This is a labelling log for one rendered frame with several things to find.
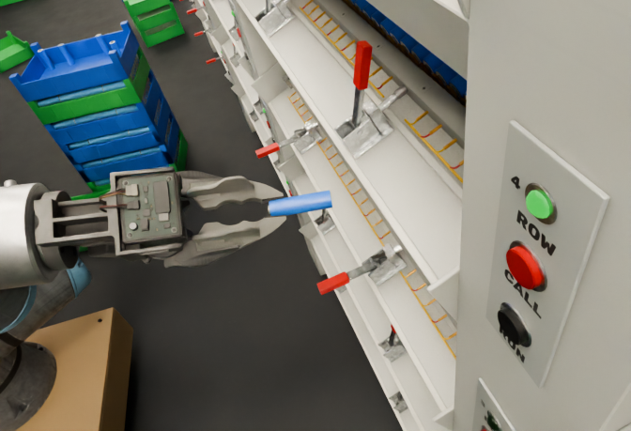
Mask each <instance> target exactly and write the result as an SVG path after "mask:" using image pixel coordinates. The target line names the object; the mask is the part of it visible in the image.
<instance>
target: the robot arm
mask: <svg viewBox="0 0 631 431"><path fill-rule="evenodd" d="M151 173H158V174H151ZM142 174H149V175H142ZM132 175H140V176H132ZM110 182H111V190H110V191H109V192H107V193H106V194H104V195H101V196H100V197H99V198H90V199H82V200H71V198H70V196H69V194H68V193H67V192H65V191H58V192H50V191H49V190H48V189H47V188H46V187H45V186H44V185H43V184H41V183H31V184H22V185H17V182H16V181H15V180H7V181H5V182H4V187H0V431H15V430H17V429H18V428H20V427H21V426H23V425H24V424H25V423H27V422H28V421H29V420H30V419H31V418H32V417H33V416H34V415H35V414H36V413H37V412H38V411H39V409H40V408H41V407H42V406H43V404H44V403H45V401H46V400H47V398H48V396H49V395H50V393H51V391H52V389H53V386H54V382H55V379H56V373H57V364H56V359H55V357H54V354H53V353H52V352H51V351H50V350H49V349H47V348H46V347H45V346H43V345H41V344H38V343H34V342H27V341H24V340H26V339H27V338H28V337H29V336H30V335H31V334H33V333H34V332H35V331H36V330H38V329H39V328H40V327H41V326H42V325H43V324H45V323H46V322H47V321H48V320H49V319H51V318H52V317H53V316H54V315H56V314H57V313H58V312H59V311H60V310H61V309H63V308H64V307H65V306H66V305H67V304H69V303H70V302H71V301H72V300H74V299H76V298H77V297H78V295H79V294H80V293H81V292H82V291H83V290H84V289H85V288H86V287H87V286H88V285H89V284H90V282H91V278H92V277H91V273H90V272H89V270H88V269H87V267H86V266H85V264H84V263H83V262H82V260H81V259H80V258H79V257H78V256H79V249H80V246H82V247H87V249H88V255H89V256H91V257H120V258H123V259H126V260H129V261H136V260H140V259H141V260H143V261H144V262H145V263H146V264H149V263H150V262H151V260H152V258H154V259H161V260H164V266H165V267H166V268H170V267H174V266H180V267H187V268H193V267H201V266H205V265H207V264H210V263H212V262H214V261H217V260H219V259H221V258H223V257H225V256H227V255H229V254H231V253H233V252H235V251H237V250H239V249H241V248H243V247H245V246H247V245H249V244H251V243H253V242H255V241H257V240H259V239H261V238H263V237H265V236H267V235H268V234H270V233H271V232H273V231H274V230H275V229H276V228H278V227H279V226H280V225H281V224H282V223H283V222H284V221H285V220H286V215H279V216H267V217H264V219H262V220H260V221H257V222H247V221H242V222H241V223H238V224H235V225H224V224H221V223H217V222H216V223H205V224H204V225H203V227H202V229H201V230H200V232H199V233H198V235H193V232H192V231H191V230H189V229H188V228H186V224H185V214H184V211H186V210H187V209H188V208H189V207H190V206H191V203H190V201H189V200H181V198H192V200H193V201H194V202H195V203H196V204H197V205H198V206H199V207H200V208H201V209H202V210H212V209H216V208H218V207H219V206H221V205H223V204H226V203H237V204H240V205H242V204H244V203H246V202H249V201H257V202H261V204H264V203H268V202H269V201H270V200H276V199H281V198H284V195H283V193H282V192H279V191H277V190H275V189H273V188H271V187H270V186H268V185H265V184H262V183H259V182H254V181H251V180H248V179H246V178H245V177H217V176H213V175H211V174H207V173H204V172H199V171H180V172H175V169H174V167H163V168H153V169H143V170H133V171H124V172H113V173H110ZM188 238H192V240H189V241H187V239H188Z"/></svg>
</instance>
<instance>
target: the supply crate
mask: <svg viewBox="0 0 631 431"><path fill-rule="evenodd" d="M120 25H121V27H122V29H123V30H121V31H117V32H114V33H110V34H105V35H102V37H103V38H104V40H105V42H106V44H107V46H108V48H109V50H110V52H109V55H105V53H104V51H103V50H102V48H101V47H100V44H99V43H98V41H97V39H96V37H94V38H87V39H83V40H78V41H74V42H71V43H67V44H65V46H66V48H67V49H68V51H69V53H70V55H71V57H72V58H73V60H74V62H75V64H74V65H69V63H68V61H67V60H66V58H65V57H64V55H63V54H62V53H61V51H60V49H59V48H58V46H54V47H51V48H47V49H43V50H44V51H45V53H46V54H47V55H48V57H49V58H50V60H51V61H52V63H53V64H54V66H55V69H53V70H49V69H48V67H47V66H46V64H45V63H44V61H43V60H42V58H41V57H40V55H39V54H38V50H39V49H41V47H40V46H39V44H38V42H36V43H32V44H31V45H30V48H31V49H32V51H33V52H34V56H33V58H32V59H31V61H30V62H29V64H28V66H27V67H26V69H25V70H24V72H23V74H22V76H20V75H19V73H15V74H11V75H10V77H9V79H10V81H11V82H12V83H13V84H14V85H15V87H16V88H17V90H18V91H19V92H20V94H21V95H22V96H23V98H24V99H25V101H26V102H29V101H33V100H41V99H45V98H49V97H53V96H57V95H61V94H65V93H69V92H73V91H77V90H81V89H86V88H89V87H93V86H97V85H105V84H109V83H112V82H117V81H121V80H125V79H129V77H130V74H131V69H132V66H133V63H134V59H135V56H136V54H137V51H138V48H139V45H140V44H139V43H138V41H137V38H136V36H135V35H134V33H133V31H132V29H131V26H130V24H129V22H128V21H125V22H121V24H120ZM113 40H114V41H115V42H116V44H117V46H118V48H119V50H120V52H121V55H119V53H118V52H117V50H113V49H112V48H111V46H110V44H109V43H110V42H111V41H113Z"/></svg>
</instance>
